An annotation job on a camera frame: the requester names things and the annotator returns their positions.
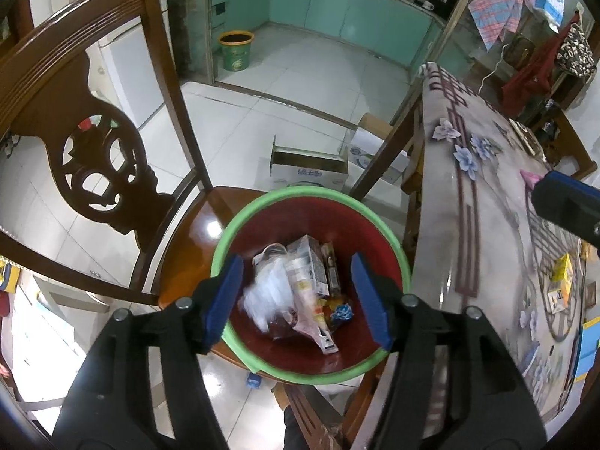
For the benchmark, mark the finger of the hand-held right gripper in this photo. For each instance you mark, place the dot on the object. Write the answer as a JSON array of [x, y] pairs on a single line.
[[567, 206]]

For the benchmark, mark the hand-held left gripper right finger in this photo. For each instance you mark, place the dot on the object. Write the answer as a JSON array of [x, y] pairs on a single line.
[[370, 300]]

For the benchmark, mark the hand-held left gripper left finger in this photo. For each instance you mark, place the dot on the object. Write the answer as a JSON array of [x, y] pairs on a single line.
[[225, 297]]

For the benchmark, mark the blue white wrapper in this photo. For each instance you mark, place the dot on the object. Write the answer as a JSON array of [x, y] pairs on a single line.
[[342, 313]]

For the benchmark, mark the clear plastic bottle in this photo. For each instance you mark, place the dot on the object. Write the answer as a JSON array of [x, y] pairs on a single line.
[[267, 295]]

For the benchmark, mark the orange snack packet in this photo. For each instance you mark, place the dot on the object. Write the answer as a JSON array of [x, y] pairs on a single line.
[[328, 302]]

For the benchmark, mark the strawberry print snack pouch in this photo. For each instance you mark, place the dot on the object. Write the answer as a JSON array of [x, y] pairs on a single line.
[[309, 323]]

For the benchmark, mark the white drink carton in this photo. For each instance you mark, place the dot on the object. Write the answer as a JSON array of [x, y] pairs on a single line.
[[307, 262]]

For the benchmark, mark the red basin with green rim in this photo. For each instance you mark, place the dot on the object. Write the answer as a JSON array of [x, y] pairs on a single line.
[[281, 356]]

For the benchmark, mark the pink plastic bag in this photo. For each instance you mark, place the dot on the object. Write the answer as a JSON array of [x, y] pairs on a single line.
[[529, 179]]

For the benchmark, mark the yellow cardboard box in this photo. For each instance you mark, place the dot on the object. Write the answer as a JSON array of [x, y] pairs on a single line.
[[561, 276]]

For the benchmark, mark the red hanging cloth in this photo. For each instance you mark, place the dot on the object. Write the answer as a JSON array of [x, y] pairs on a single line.
[[525, 84]]

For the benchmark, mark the white cardboard box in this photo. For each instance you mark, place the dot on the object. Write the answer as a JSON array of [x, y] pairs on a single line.
[[309, 173], [375, 150]]

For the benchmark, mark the blue yellow plastic board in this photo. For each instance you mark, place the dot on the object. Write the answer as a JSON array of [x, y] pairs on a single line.
[[590, 347]]

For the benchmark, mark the person's dark trouser leg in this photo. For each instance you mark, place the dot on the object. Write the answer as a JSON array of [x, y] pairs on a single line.
[[297, 431]]

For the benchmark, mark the letter print hanging bag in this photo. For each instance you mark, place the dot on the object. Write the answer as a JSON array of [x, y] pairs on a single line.
[[574, 51]]

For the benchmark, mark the dark brown appliance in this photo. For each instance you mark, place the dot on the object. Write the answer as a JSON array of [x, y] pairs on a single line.
[[521, 51]]

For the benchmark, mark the plaid hanging towel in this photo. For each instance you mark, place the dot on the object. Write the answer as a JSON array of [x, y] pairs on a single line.
[[497, 4]]

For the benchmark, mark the white refrigerator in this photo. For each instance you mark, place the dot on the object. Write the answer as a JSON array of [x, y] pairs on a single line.
[[131, 70]]

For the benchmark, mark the green yellow waste bin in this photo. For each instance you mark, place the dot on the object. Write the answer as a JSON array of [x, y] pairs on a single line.
[[236, 51]]

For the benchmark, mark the carved back wooden chair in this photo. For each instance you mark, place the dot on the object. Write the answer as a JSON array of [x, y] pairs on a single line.
[[42, 79]]

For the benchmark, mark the teal kitchen cabinets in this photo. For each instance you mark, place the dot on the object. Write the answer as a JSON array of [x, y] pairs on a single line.
[[328, 4]]

